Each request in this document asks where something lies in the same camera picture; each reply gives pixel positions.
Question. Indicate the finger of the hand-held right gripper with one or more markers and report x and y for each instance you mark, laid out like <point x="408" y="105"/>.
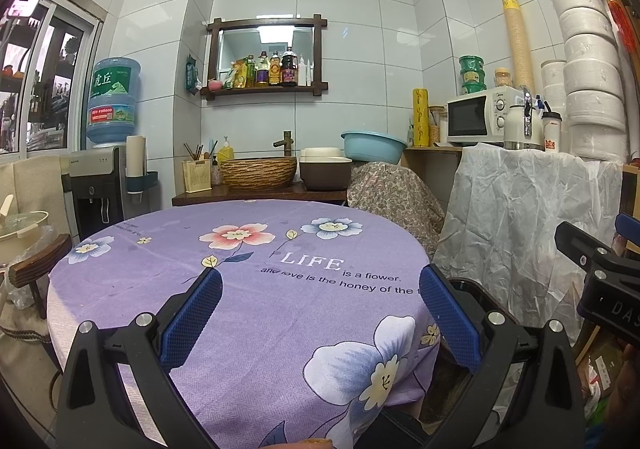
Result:
<point x="630" y="229"/>
<point x="575" y="244"/>

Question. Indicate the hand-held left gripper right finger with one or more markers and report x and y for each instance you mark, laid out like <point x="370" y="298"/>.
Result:
<point x="450" y="319"/>

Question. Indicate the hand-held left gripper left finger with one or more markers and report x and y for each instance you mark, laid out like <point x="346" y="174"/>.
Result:
<point x="192" y="319"/>

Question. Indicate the purple floral tablecloth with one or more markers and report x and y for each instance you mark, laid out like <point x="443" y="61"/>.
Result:
<point x="250" y="329"/>

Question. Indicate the cardboard box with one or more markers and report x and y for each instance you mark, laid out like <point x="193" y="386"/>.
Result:
<point x="600" y="364"/>

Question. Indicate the white plastic sheet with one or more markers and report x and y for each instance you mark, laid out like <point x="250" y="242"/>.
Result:
<point x="500" y="219"/>

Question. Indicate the white tumbler red print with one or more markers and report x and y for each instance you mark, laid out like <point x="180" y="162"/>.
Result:
<point x="551" y="136"/>

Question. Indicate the cream kettle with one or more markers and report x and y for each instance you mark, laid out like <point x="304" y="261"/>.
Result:
<point x="515" y="129"/>

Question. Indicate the floral cloth cover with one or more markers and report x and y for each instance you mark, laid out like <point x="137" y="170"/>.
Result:
<point x="395" y="199"/>

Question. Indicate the wooden counter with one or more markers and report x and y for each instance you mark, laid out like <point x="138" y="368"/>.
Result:
<point x="250" y="195"/>

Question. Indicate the beige chopstick holder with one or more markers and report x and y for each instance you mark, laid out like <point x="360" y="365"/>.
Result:
<point x="196" y="176"/>

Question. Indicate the teal cup holder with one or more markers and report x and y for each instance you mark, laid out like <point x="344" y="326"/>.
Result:
<point x="147" y="181"/>

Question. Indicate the small brown pump bottle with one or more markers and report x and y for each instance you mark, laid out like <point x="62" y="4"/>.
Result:
<point x="215" y="174"/>

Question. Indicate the woven basket sink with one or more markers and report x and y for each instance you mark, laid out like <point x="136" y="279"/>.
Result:
<point x="257" y="174"/>

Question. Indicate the wooden stool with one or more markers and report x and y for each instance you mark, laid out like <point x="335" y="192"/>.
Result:
<point x="45" y="256"/>

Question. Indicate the stack of small white containers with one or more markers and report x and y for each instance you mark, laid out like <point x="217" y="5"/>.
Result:
<point x="554" y="84"/>

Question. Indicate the water dispenser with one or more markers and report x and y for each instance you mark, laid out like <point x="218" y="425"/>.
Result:
<point x="95" y="189"/>

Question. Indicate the wooden side table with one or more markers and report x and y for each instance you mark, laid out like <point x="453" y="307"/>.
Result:
<point x="420" y="159"/>

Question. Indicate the stack of large white containers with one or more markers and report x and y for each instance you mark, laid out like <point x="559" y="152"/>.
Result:
<point x="590" y="69"/>

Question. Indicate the white microwave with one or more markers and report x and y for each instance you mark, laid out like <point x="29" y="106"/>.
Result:
<point x="467" y="116"/>

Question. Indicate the yellow soap bottle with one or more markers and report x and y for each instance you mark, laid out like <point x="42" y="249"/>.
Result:
<point x="225" y="153"/>

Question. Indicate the paper towel roll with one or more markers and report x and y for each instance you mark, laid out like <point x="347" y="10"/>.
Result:
<point x="136" y="154"/>

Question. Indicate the glass jar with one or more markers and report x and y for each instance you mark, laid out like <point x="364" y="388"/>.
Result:
<point x="437" y="129"/>

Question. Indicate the small lidded jar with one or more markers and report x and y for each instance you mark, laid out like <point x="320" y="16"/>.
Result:
<point x="503" y="79"/>

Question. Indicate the green instant noodle bowl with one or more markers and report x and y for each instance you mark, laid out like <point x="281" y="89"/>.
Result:
<point x="471" y="63"/>
<point x="473" y="89"/>
<point x="472" y="77"/>

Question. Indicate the light blue basin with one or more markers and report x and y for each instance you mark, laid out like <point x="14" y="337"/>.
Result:
<point x="372" y="146"/>

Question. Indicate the brown basin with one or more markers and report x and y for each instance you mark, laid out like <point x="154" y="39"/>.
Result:
<point x="325" y="176"/>

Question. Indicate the beige cooking pot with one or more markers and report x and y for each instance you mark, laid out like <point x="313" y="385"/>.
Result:
<point x="20" y="239"/>

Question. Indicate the yellow roll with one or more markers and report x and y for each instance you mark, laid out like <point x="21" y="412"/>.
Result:
<point x="421" y="119"/>

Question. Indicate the bamboo faucet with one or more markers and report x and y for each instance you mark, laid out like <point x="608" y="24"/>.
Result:
<point x="287" y="144"/>

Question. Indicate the cream container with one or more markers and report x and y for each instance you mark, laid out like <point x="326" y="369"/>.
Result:
<point x="322" y="154"/>

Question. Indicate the beige cloth cover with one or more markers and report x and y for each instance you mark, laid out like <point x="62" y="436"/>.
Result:
<point x="35" y="179"/>

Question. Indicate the tall stack of paper cups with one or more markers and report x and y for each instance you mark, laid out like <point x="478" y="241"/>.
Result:
<point x="517" y="39"/>

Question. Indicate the red hanging ornament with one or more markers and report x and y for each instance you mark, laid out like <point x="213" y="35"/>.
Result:
<point x="617" y="9"/>

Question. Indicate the blue water jug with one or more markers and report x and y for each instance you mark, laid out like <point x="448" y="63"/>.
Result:
<point x="114" y="99"/>

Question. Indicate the yellow green packet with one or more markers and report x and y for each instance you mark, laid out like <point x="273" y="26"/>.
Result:
<point x="238" y="75"/>

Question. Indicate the green capped oil bottle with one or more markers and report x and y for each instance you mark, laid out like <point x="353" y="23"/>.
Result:
<point x="250" y="73"/>

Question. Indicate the purple label bottle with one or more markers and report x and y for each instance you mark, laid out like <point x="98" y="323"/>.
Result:
<point x="262" y="71"/>

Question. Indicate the amber sauce bottle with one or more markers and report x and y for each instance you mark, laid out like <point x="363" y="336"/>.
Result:
<point x="275" y="71"/>

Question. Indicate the dark sauce bottle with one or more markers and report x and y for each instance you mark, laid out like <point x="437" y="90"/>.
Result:
<point x="288" y="71"/>

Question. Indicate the tall white bottle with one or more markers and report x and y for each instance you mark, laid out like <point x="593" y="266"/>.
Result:
<point x="302" y="73"/>

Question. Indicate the small white bottle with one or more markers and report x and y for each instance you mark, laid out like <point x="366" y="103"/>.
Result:
<point x="310" y="75"/>

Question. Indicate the window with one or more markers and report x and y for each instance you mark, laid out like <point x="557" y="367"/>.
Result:
<point x="50" y="79"/>

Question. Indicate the green wall packet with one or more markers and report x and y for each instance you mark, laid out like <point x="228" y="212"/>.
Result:
<point x="192" y="74"/>

